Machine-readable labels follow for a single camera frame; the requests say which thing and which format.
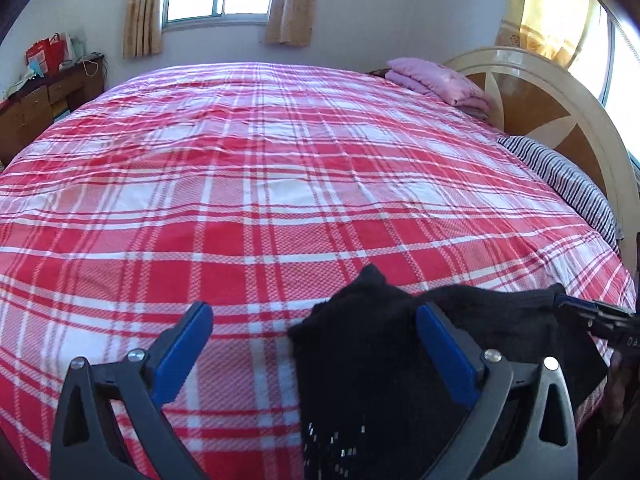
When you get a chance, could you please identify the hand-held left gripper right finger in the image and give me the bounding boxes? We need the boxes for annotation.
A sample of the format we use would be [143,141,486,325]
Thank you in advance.
[416,301,580,480]

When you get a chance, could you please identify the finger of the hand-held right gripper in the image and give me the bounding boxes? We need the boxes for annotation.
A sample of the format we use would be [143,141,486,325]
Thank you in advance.
[552,294,636,333]

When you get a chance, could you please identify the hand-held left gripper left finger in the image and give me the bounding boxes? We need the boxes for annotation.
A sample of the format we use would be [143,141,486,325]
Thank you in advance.
[50,301,215,480]

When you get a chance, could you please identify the black pants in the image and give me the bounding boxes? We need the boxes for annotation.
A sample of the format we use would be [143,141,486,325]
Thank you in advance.
[287,263,608,480]

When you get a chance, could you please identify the striped pillow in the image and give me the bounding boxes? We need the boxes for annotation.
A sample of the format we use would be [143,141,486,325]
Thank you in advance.
[496,135,621,251]

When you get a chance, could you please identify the red plaid bed sheet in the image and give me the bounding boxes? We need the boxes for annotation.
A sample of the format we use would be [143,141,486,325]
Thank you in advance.
[0,62,638,480]

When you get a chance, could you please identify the cream wooden headboard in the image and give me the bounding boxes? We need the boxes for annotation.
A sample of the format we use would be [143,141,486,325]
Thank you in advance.
[442,46,640,261]

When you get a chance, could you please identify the large side window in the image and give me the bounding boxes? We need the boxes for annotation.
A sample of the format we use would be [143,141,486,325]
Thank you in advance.
[597,5,640,126]

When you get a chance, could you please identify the pink folded blanket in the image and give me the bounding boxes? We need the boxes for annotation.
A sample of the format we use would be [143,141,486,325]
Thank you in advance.
[385,57,496,121]

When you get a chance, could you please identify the brown wooden desk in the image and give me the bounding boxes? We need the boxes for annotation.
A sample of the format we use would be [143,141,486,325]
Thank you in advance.
[0,55,108,166]

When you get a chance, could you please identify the yellow sunlit curtain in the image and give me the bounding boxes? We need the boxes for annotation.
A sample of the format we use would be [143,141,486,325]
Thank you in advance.
[520,0,608,68]

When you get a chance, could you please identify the white bag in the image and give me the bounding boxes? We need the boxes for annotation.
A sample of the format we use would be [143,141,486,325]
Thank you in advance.
[65,35,87,63]

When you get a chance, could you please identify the red paper bag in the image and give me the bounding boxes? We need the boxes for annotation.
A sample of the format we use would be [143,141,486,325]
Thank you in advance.
[25,34,71,76]

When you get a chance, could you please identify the beige curtain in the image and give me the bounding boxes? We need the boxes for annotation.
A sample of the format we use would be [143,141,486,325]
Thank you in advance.
[265,0,321,47]
[122,0,168,60]

